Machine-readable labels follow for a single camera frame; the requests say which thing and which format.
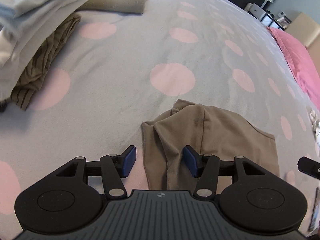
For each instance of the brown t-shirt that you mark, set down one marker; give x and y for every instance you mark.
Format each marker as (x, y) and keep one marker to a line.
(208, 130)

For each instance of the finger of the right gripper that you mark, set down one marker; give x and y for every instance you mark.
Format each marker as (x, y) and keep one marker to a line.
(309, 167)

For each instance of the white crumpled cloth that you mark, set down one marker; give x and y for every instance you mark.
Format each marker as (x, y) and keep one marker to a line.
(314, 119)

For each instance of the light folded sheets stack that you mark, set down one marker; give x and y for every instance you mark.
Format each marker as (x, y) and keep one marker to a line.
(25, 24)

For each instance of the brown striped folded garment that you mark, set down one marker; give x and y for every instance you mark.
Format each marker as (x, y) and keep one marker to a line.
(33, 76)

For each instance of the white bedside shelf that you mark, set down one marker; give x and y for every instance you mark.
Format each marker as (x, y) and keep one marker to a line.
(267, 18)

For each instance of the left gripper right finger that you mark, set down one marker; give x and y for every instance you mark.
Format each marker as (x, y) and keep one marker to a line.
(247, 195)

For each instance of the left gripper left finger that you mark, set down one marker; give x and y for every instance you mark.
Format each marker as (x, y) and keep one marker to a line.
(75, 194)

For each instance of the beige padded headboard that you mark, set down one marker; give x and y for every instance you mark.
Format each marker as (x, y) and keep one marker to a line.
(306, 31)

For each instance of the grey pink-dotted bed cover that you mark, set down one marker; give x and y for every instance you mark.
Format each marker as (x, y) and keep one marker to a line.
(117, 71)

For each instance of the pink pillow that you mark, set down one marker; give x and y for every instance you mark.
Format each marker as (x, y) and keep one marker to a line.
(300, 63)

